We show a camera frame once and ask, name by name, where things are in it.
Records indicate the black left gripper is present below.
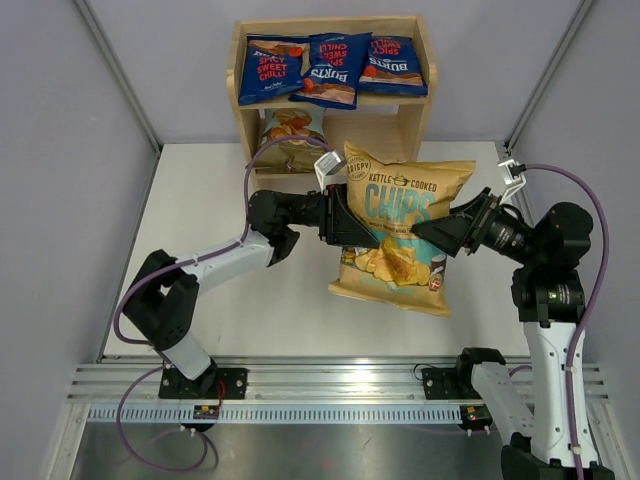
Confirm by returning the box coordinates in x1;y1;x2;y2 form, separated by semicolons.
286;184;384;249

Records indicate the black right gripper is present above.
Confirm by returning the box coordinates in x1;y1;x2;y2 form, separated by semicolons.
413;187;544;267

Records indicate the tan kettle chips bag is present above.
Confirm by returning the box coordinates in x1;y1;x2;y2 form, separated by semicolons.
329;142;476;316

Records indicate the light blue cassava chips bag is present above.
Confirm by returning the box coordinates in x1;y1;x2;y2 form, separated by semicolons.
254;106;328;174

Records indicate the blue Burts chips bag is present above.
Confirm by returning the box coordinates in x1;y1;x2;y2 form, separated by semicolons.
238;35;309;106
289;32;371;110
358;35;428;97

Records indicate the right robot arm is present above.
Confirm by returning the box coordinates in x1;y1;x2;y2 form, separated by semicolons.
411;189;615;479

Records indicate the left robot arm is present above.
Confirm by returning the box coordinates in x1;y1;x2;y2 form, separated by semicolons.
118;184;379;400

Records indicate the wooden two-tier shelf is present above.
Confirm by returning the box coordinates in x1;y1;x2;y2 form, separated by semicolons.
227;16;437;161

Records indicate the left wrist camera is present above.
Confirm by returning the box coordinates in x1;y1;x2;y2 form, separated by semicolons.
314;151;345;191

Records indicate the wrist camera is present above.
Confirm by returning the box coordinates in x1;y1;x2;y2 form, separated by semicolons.
314;151;345;191
498;158;527;204

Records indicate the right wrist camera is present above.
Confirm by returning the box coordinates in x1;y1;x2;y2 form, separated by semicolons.
498;158;527;204

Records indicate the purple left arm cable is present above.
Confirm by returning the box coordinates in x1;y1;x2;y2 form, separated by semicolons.
112;134;334;474

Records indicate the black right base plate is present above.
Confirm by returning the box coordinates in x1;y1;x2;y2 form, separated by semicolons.
414;364;481;400

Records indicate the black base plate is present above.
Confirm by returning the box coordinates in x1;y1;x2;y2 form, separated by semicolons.
414;364;481;400
158;367;249;400

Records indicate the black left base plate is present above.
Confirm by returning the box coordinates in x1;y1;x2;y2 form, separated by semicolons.
158;367;249;400

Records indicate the aluminium mounting rail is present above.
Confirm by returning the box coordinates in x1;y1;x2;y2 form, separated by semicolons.
67;355;611;404

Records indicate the white slotted cable duct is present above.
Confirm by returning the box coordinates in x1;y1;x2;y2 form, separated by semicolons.
87;403;462;425

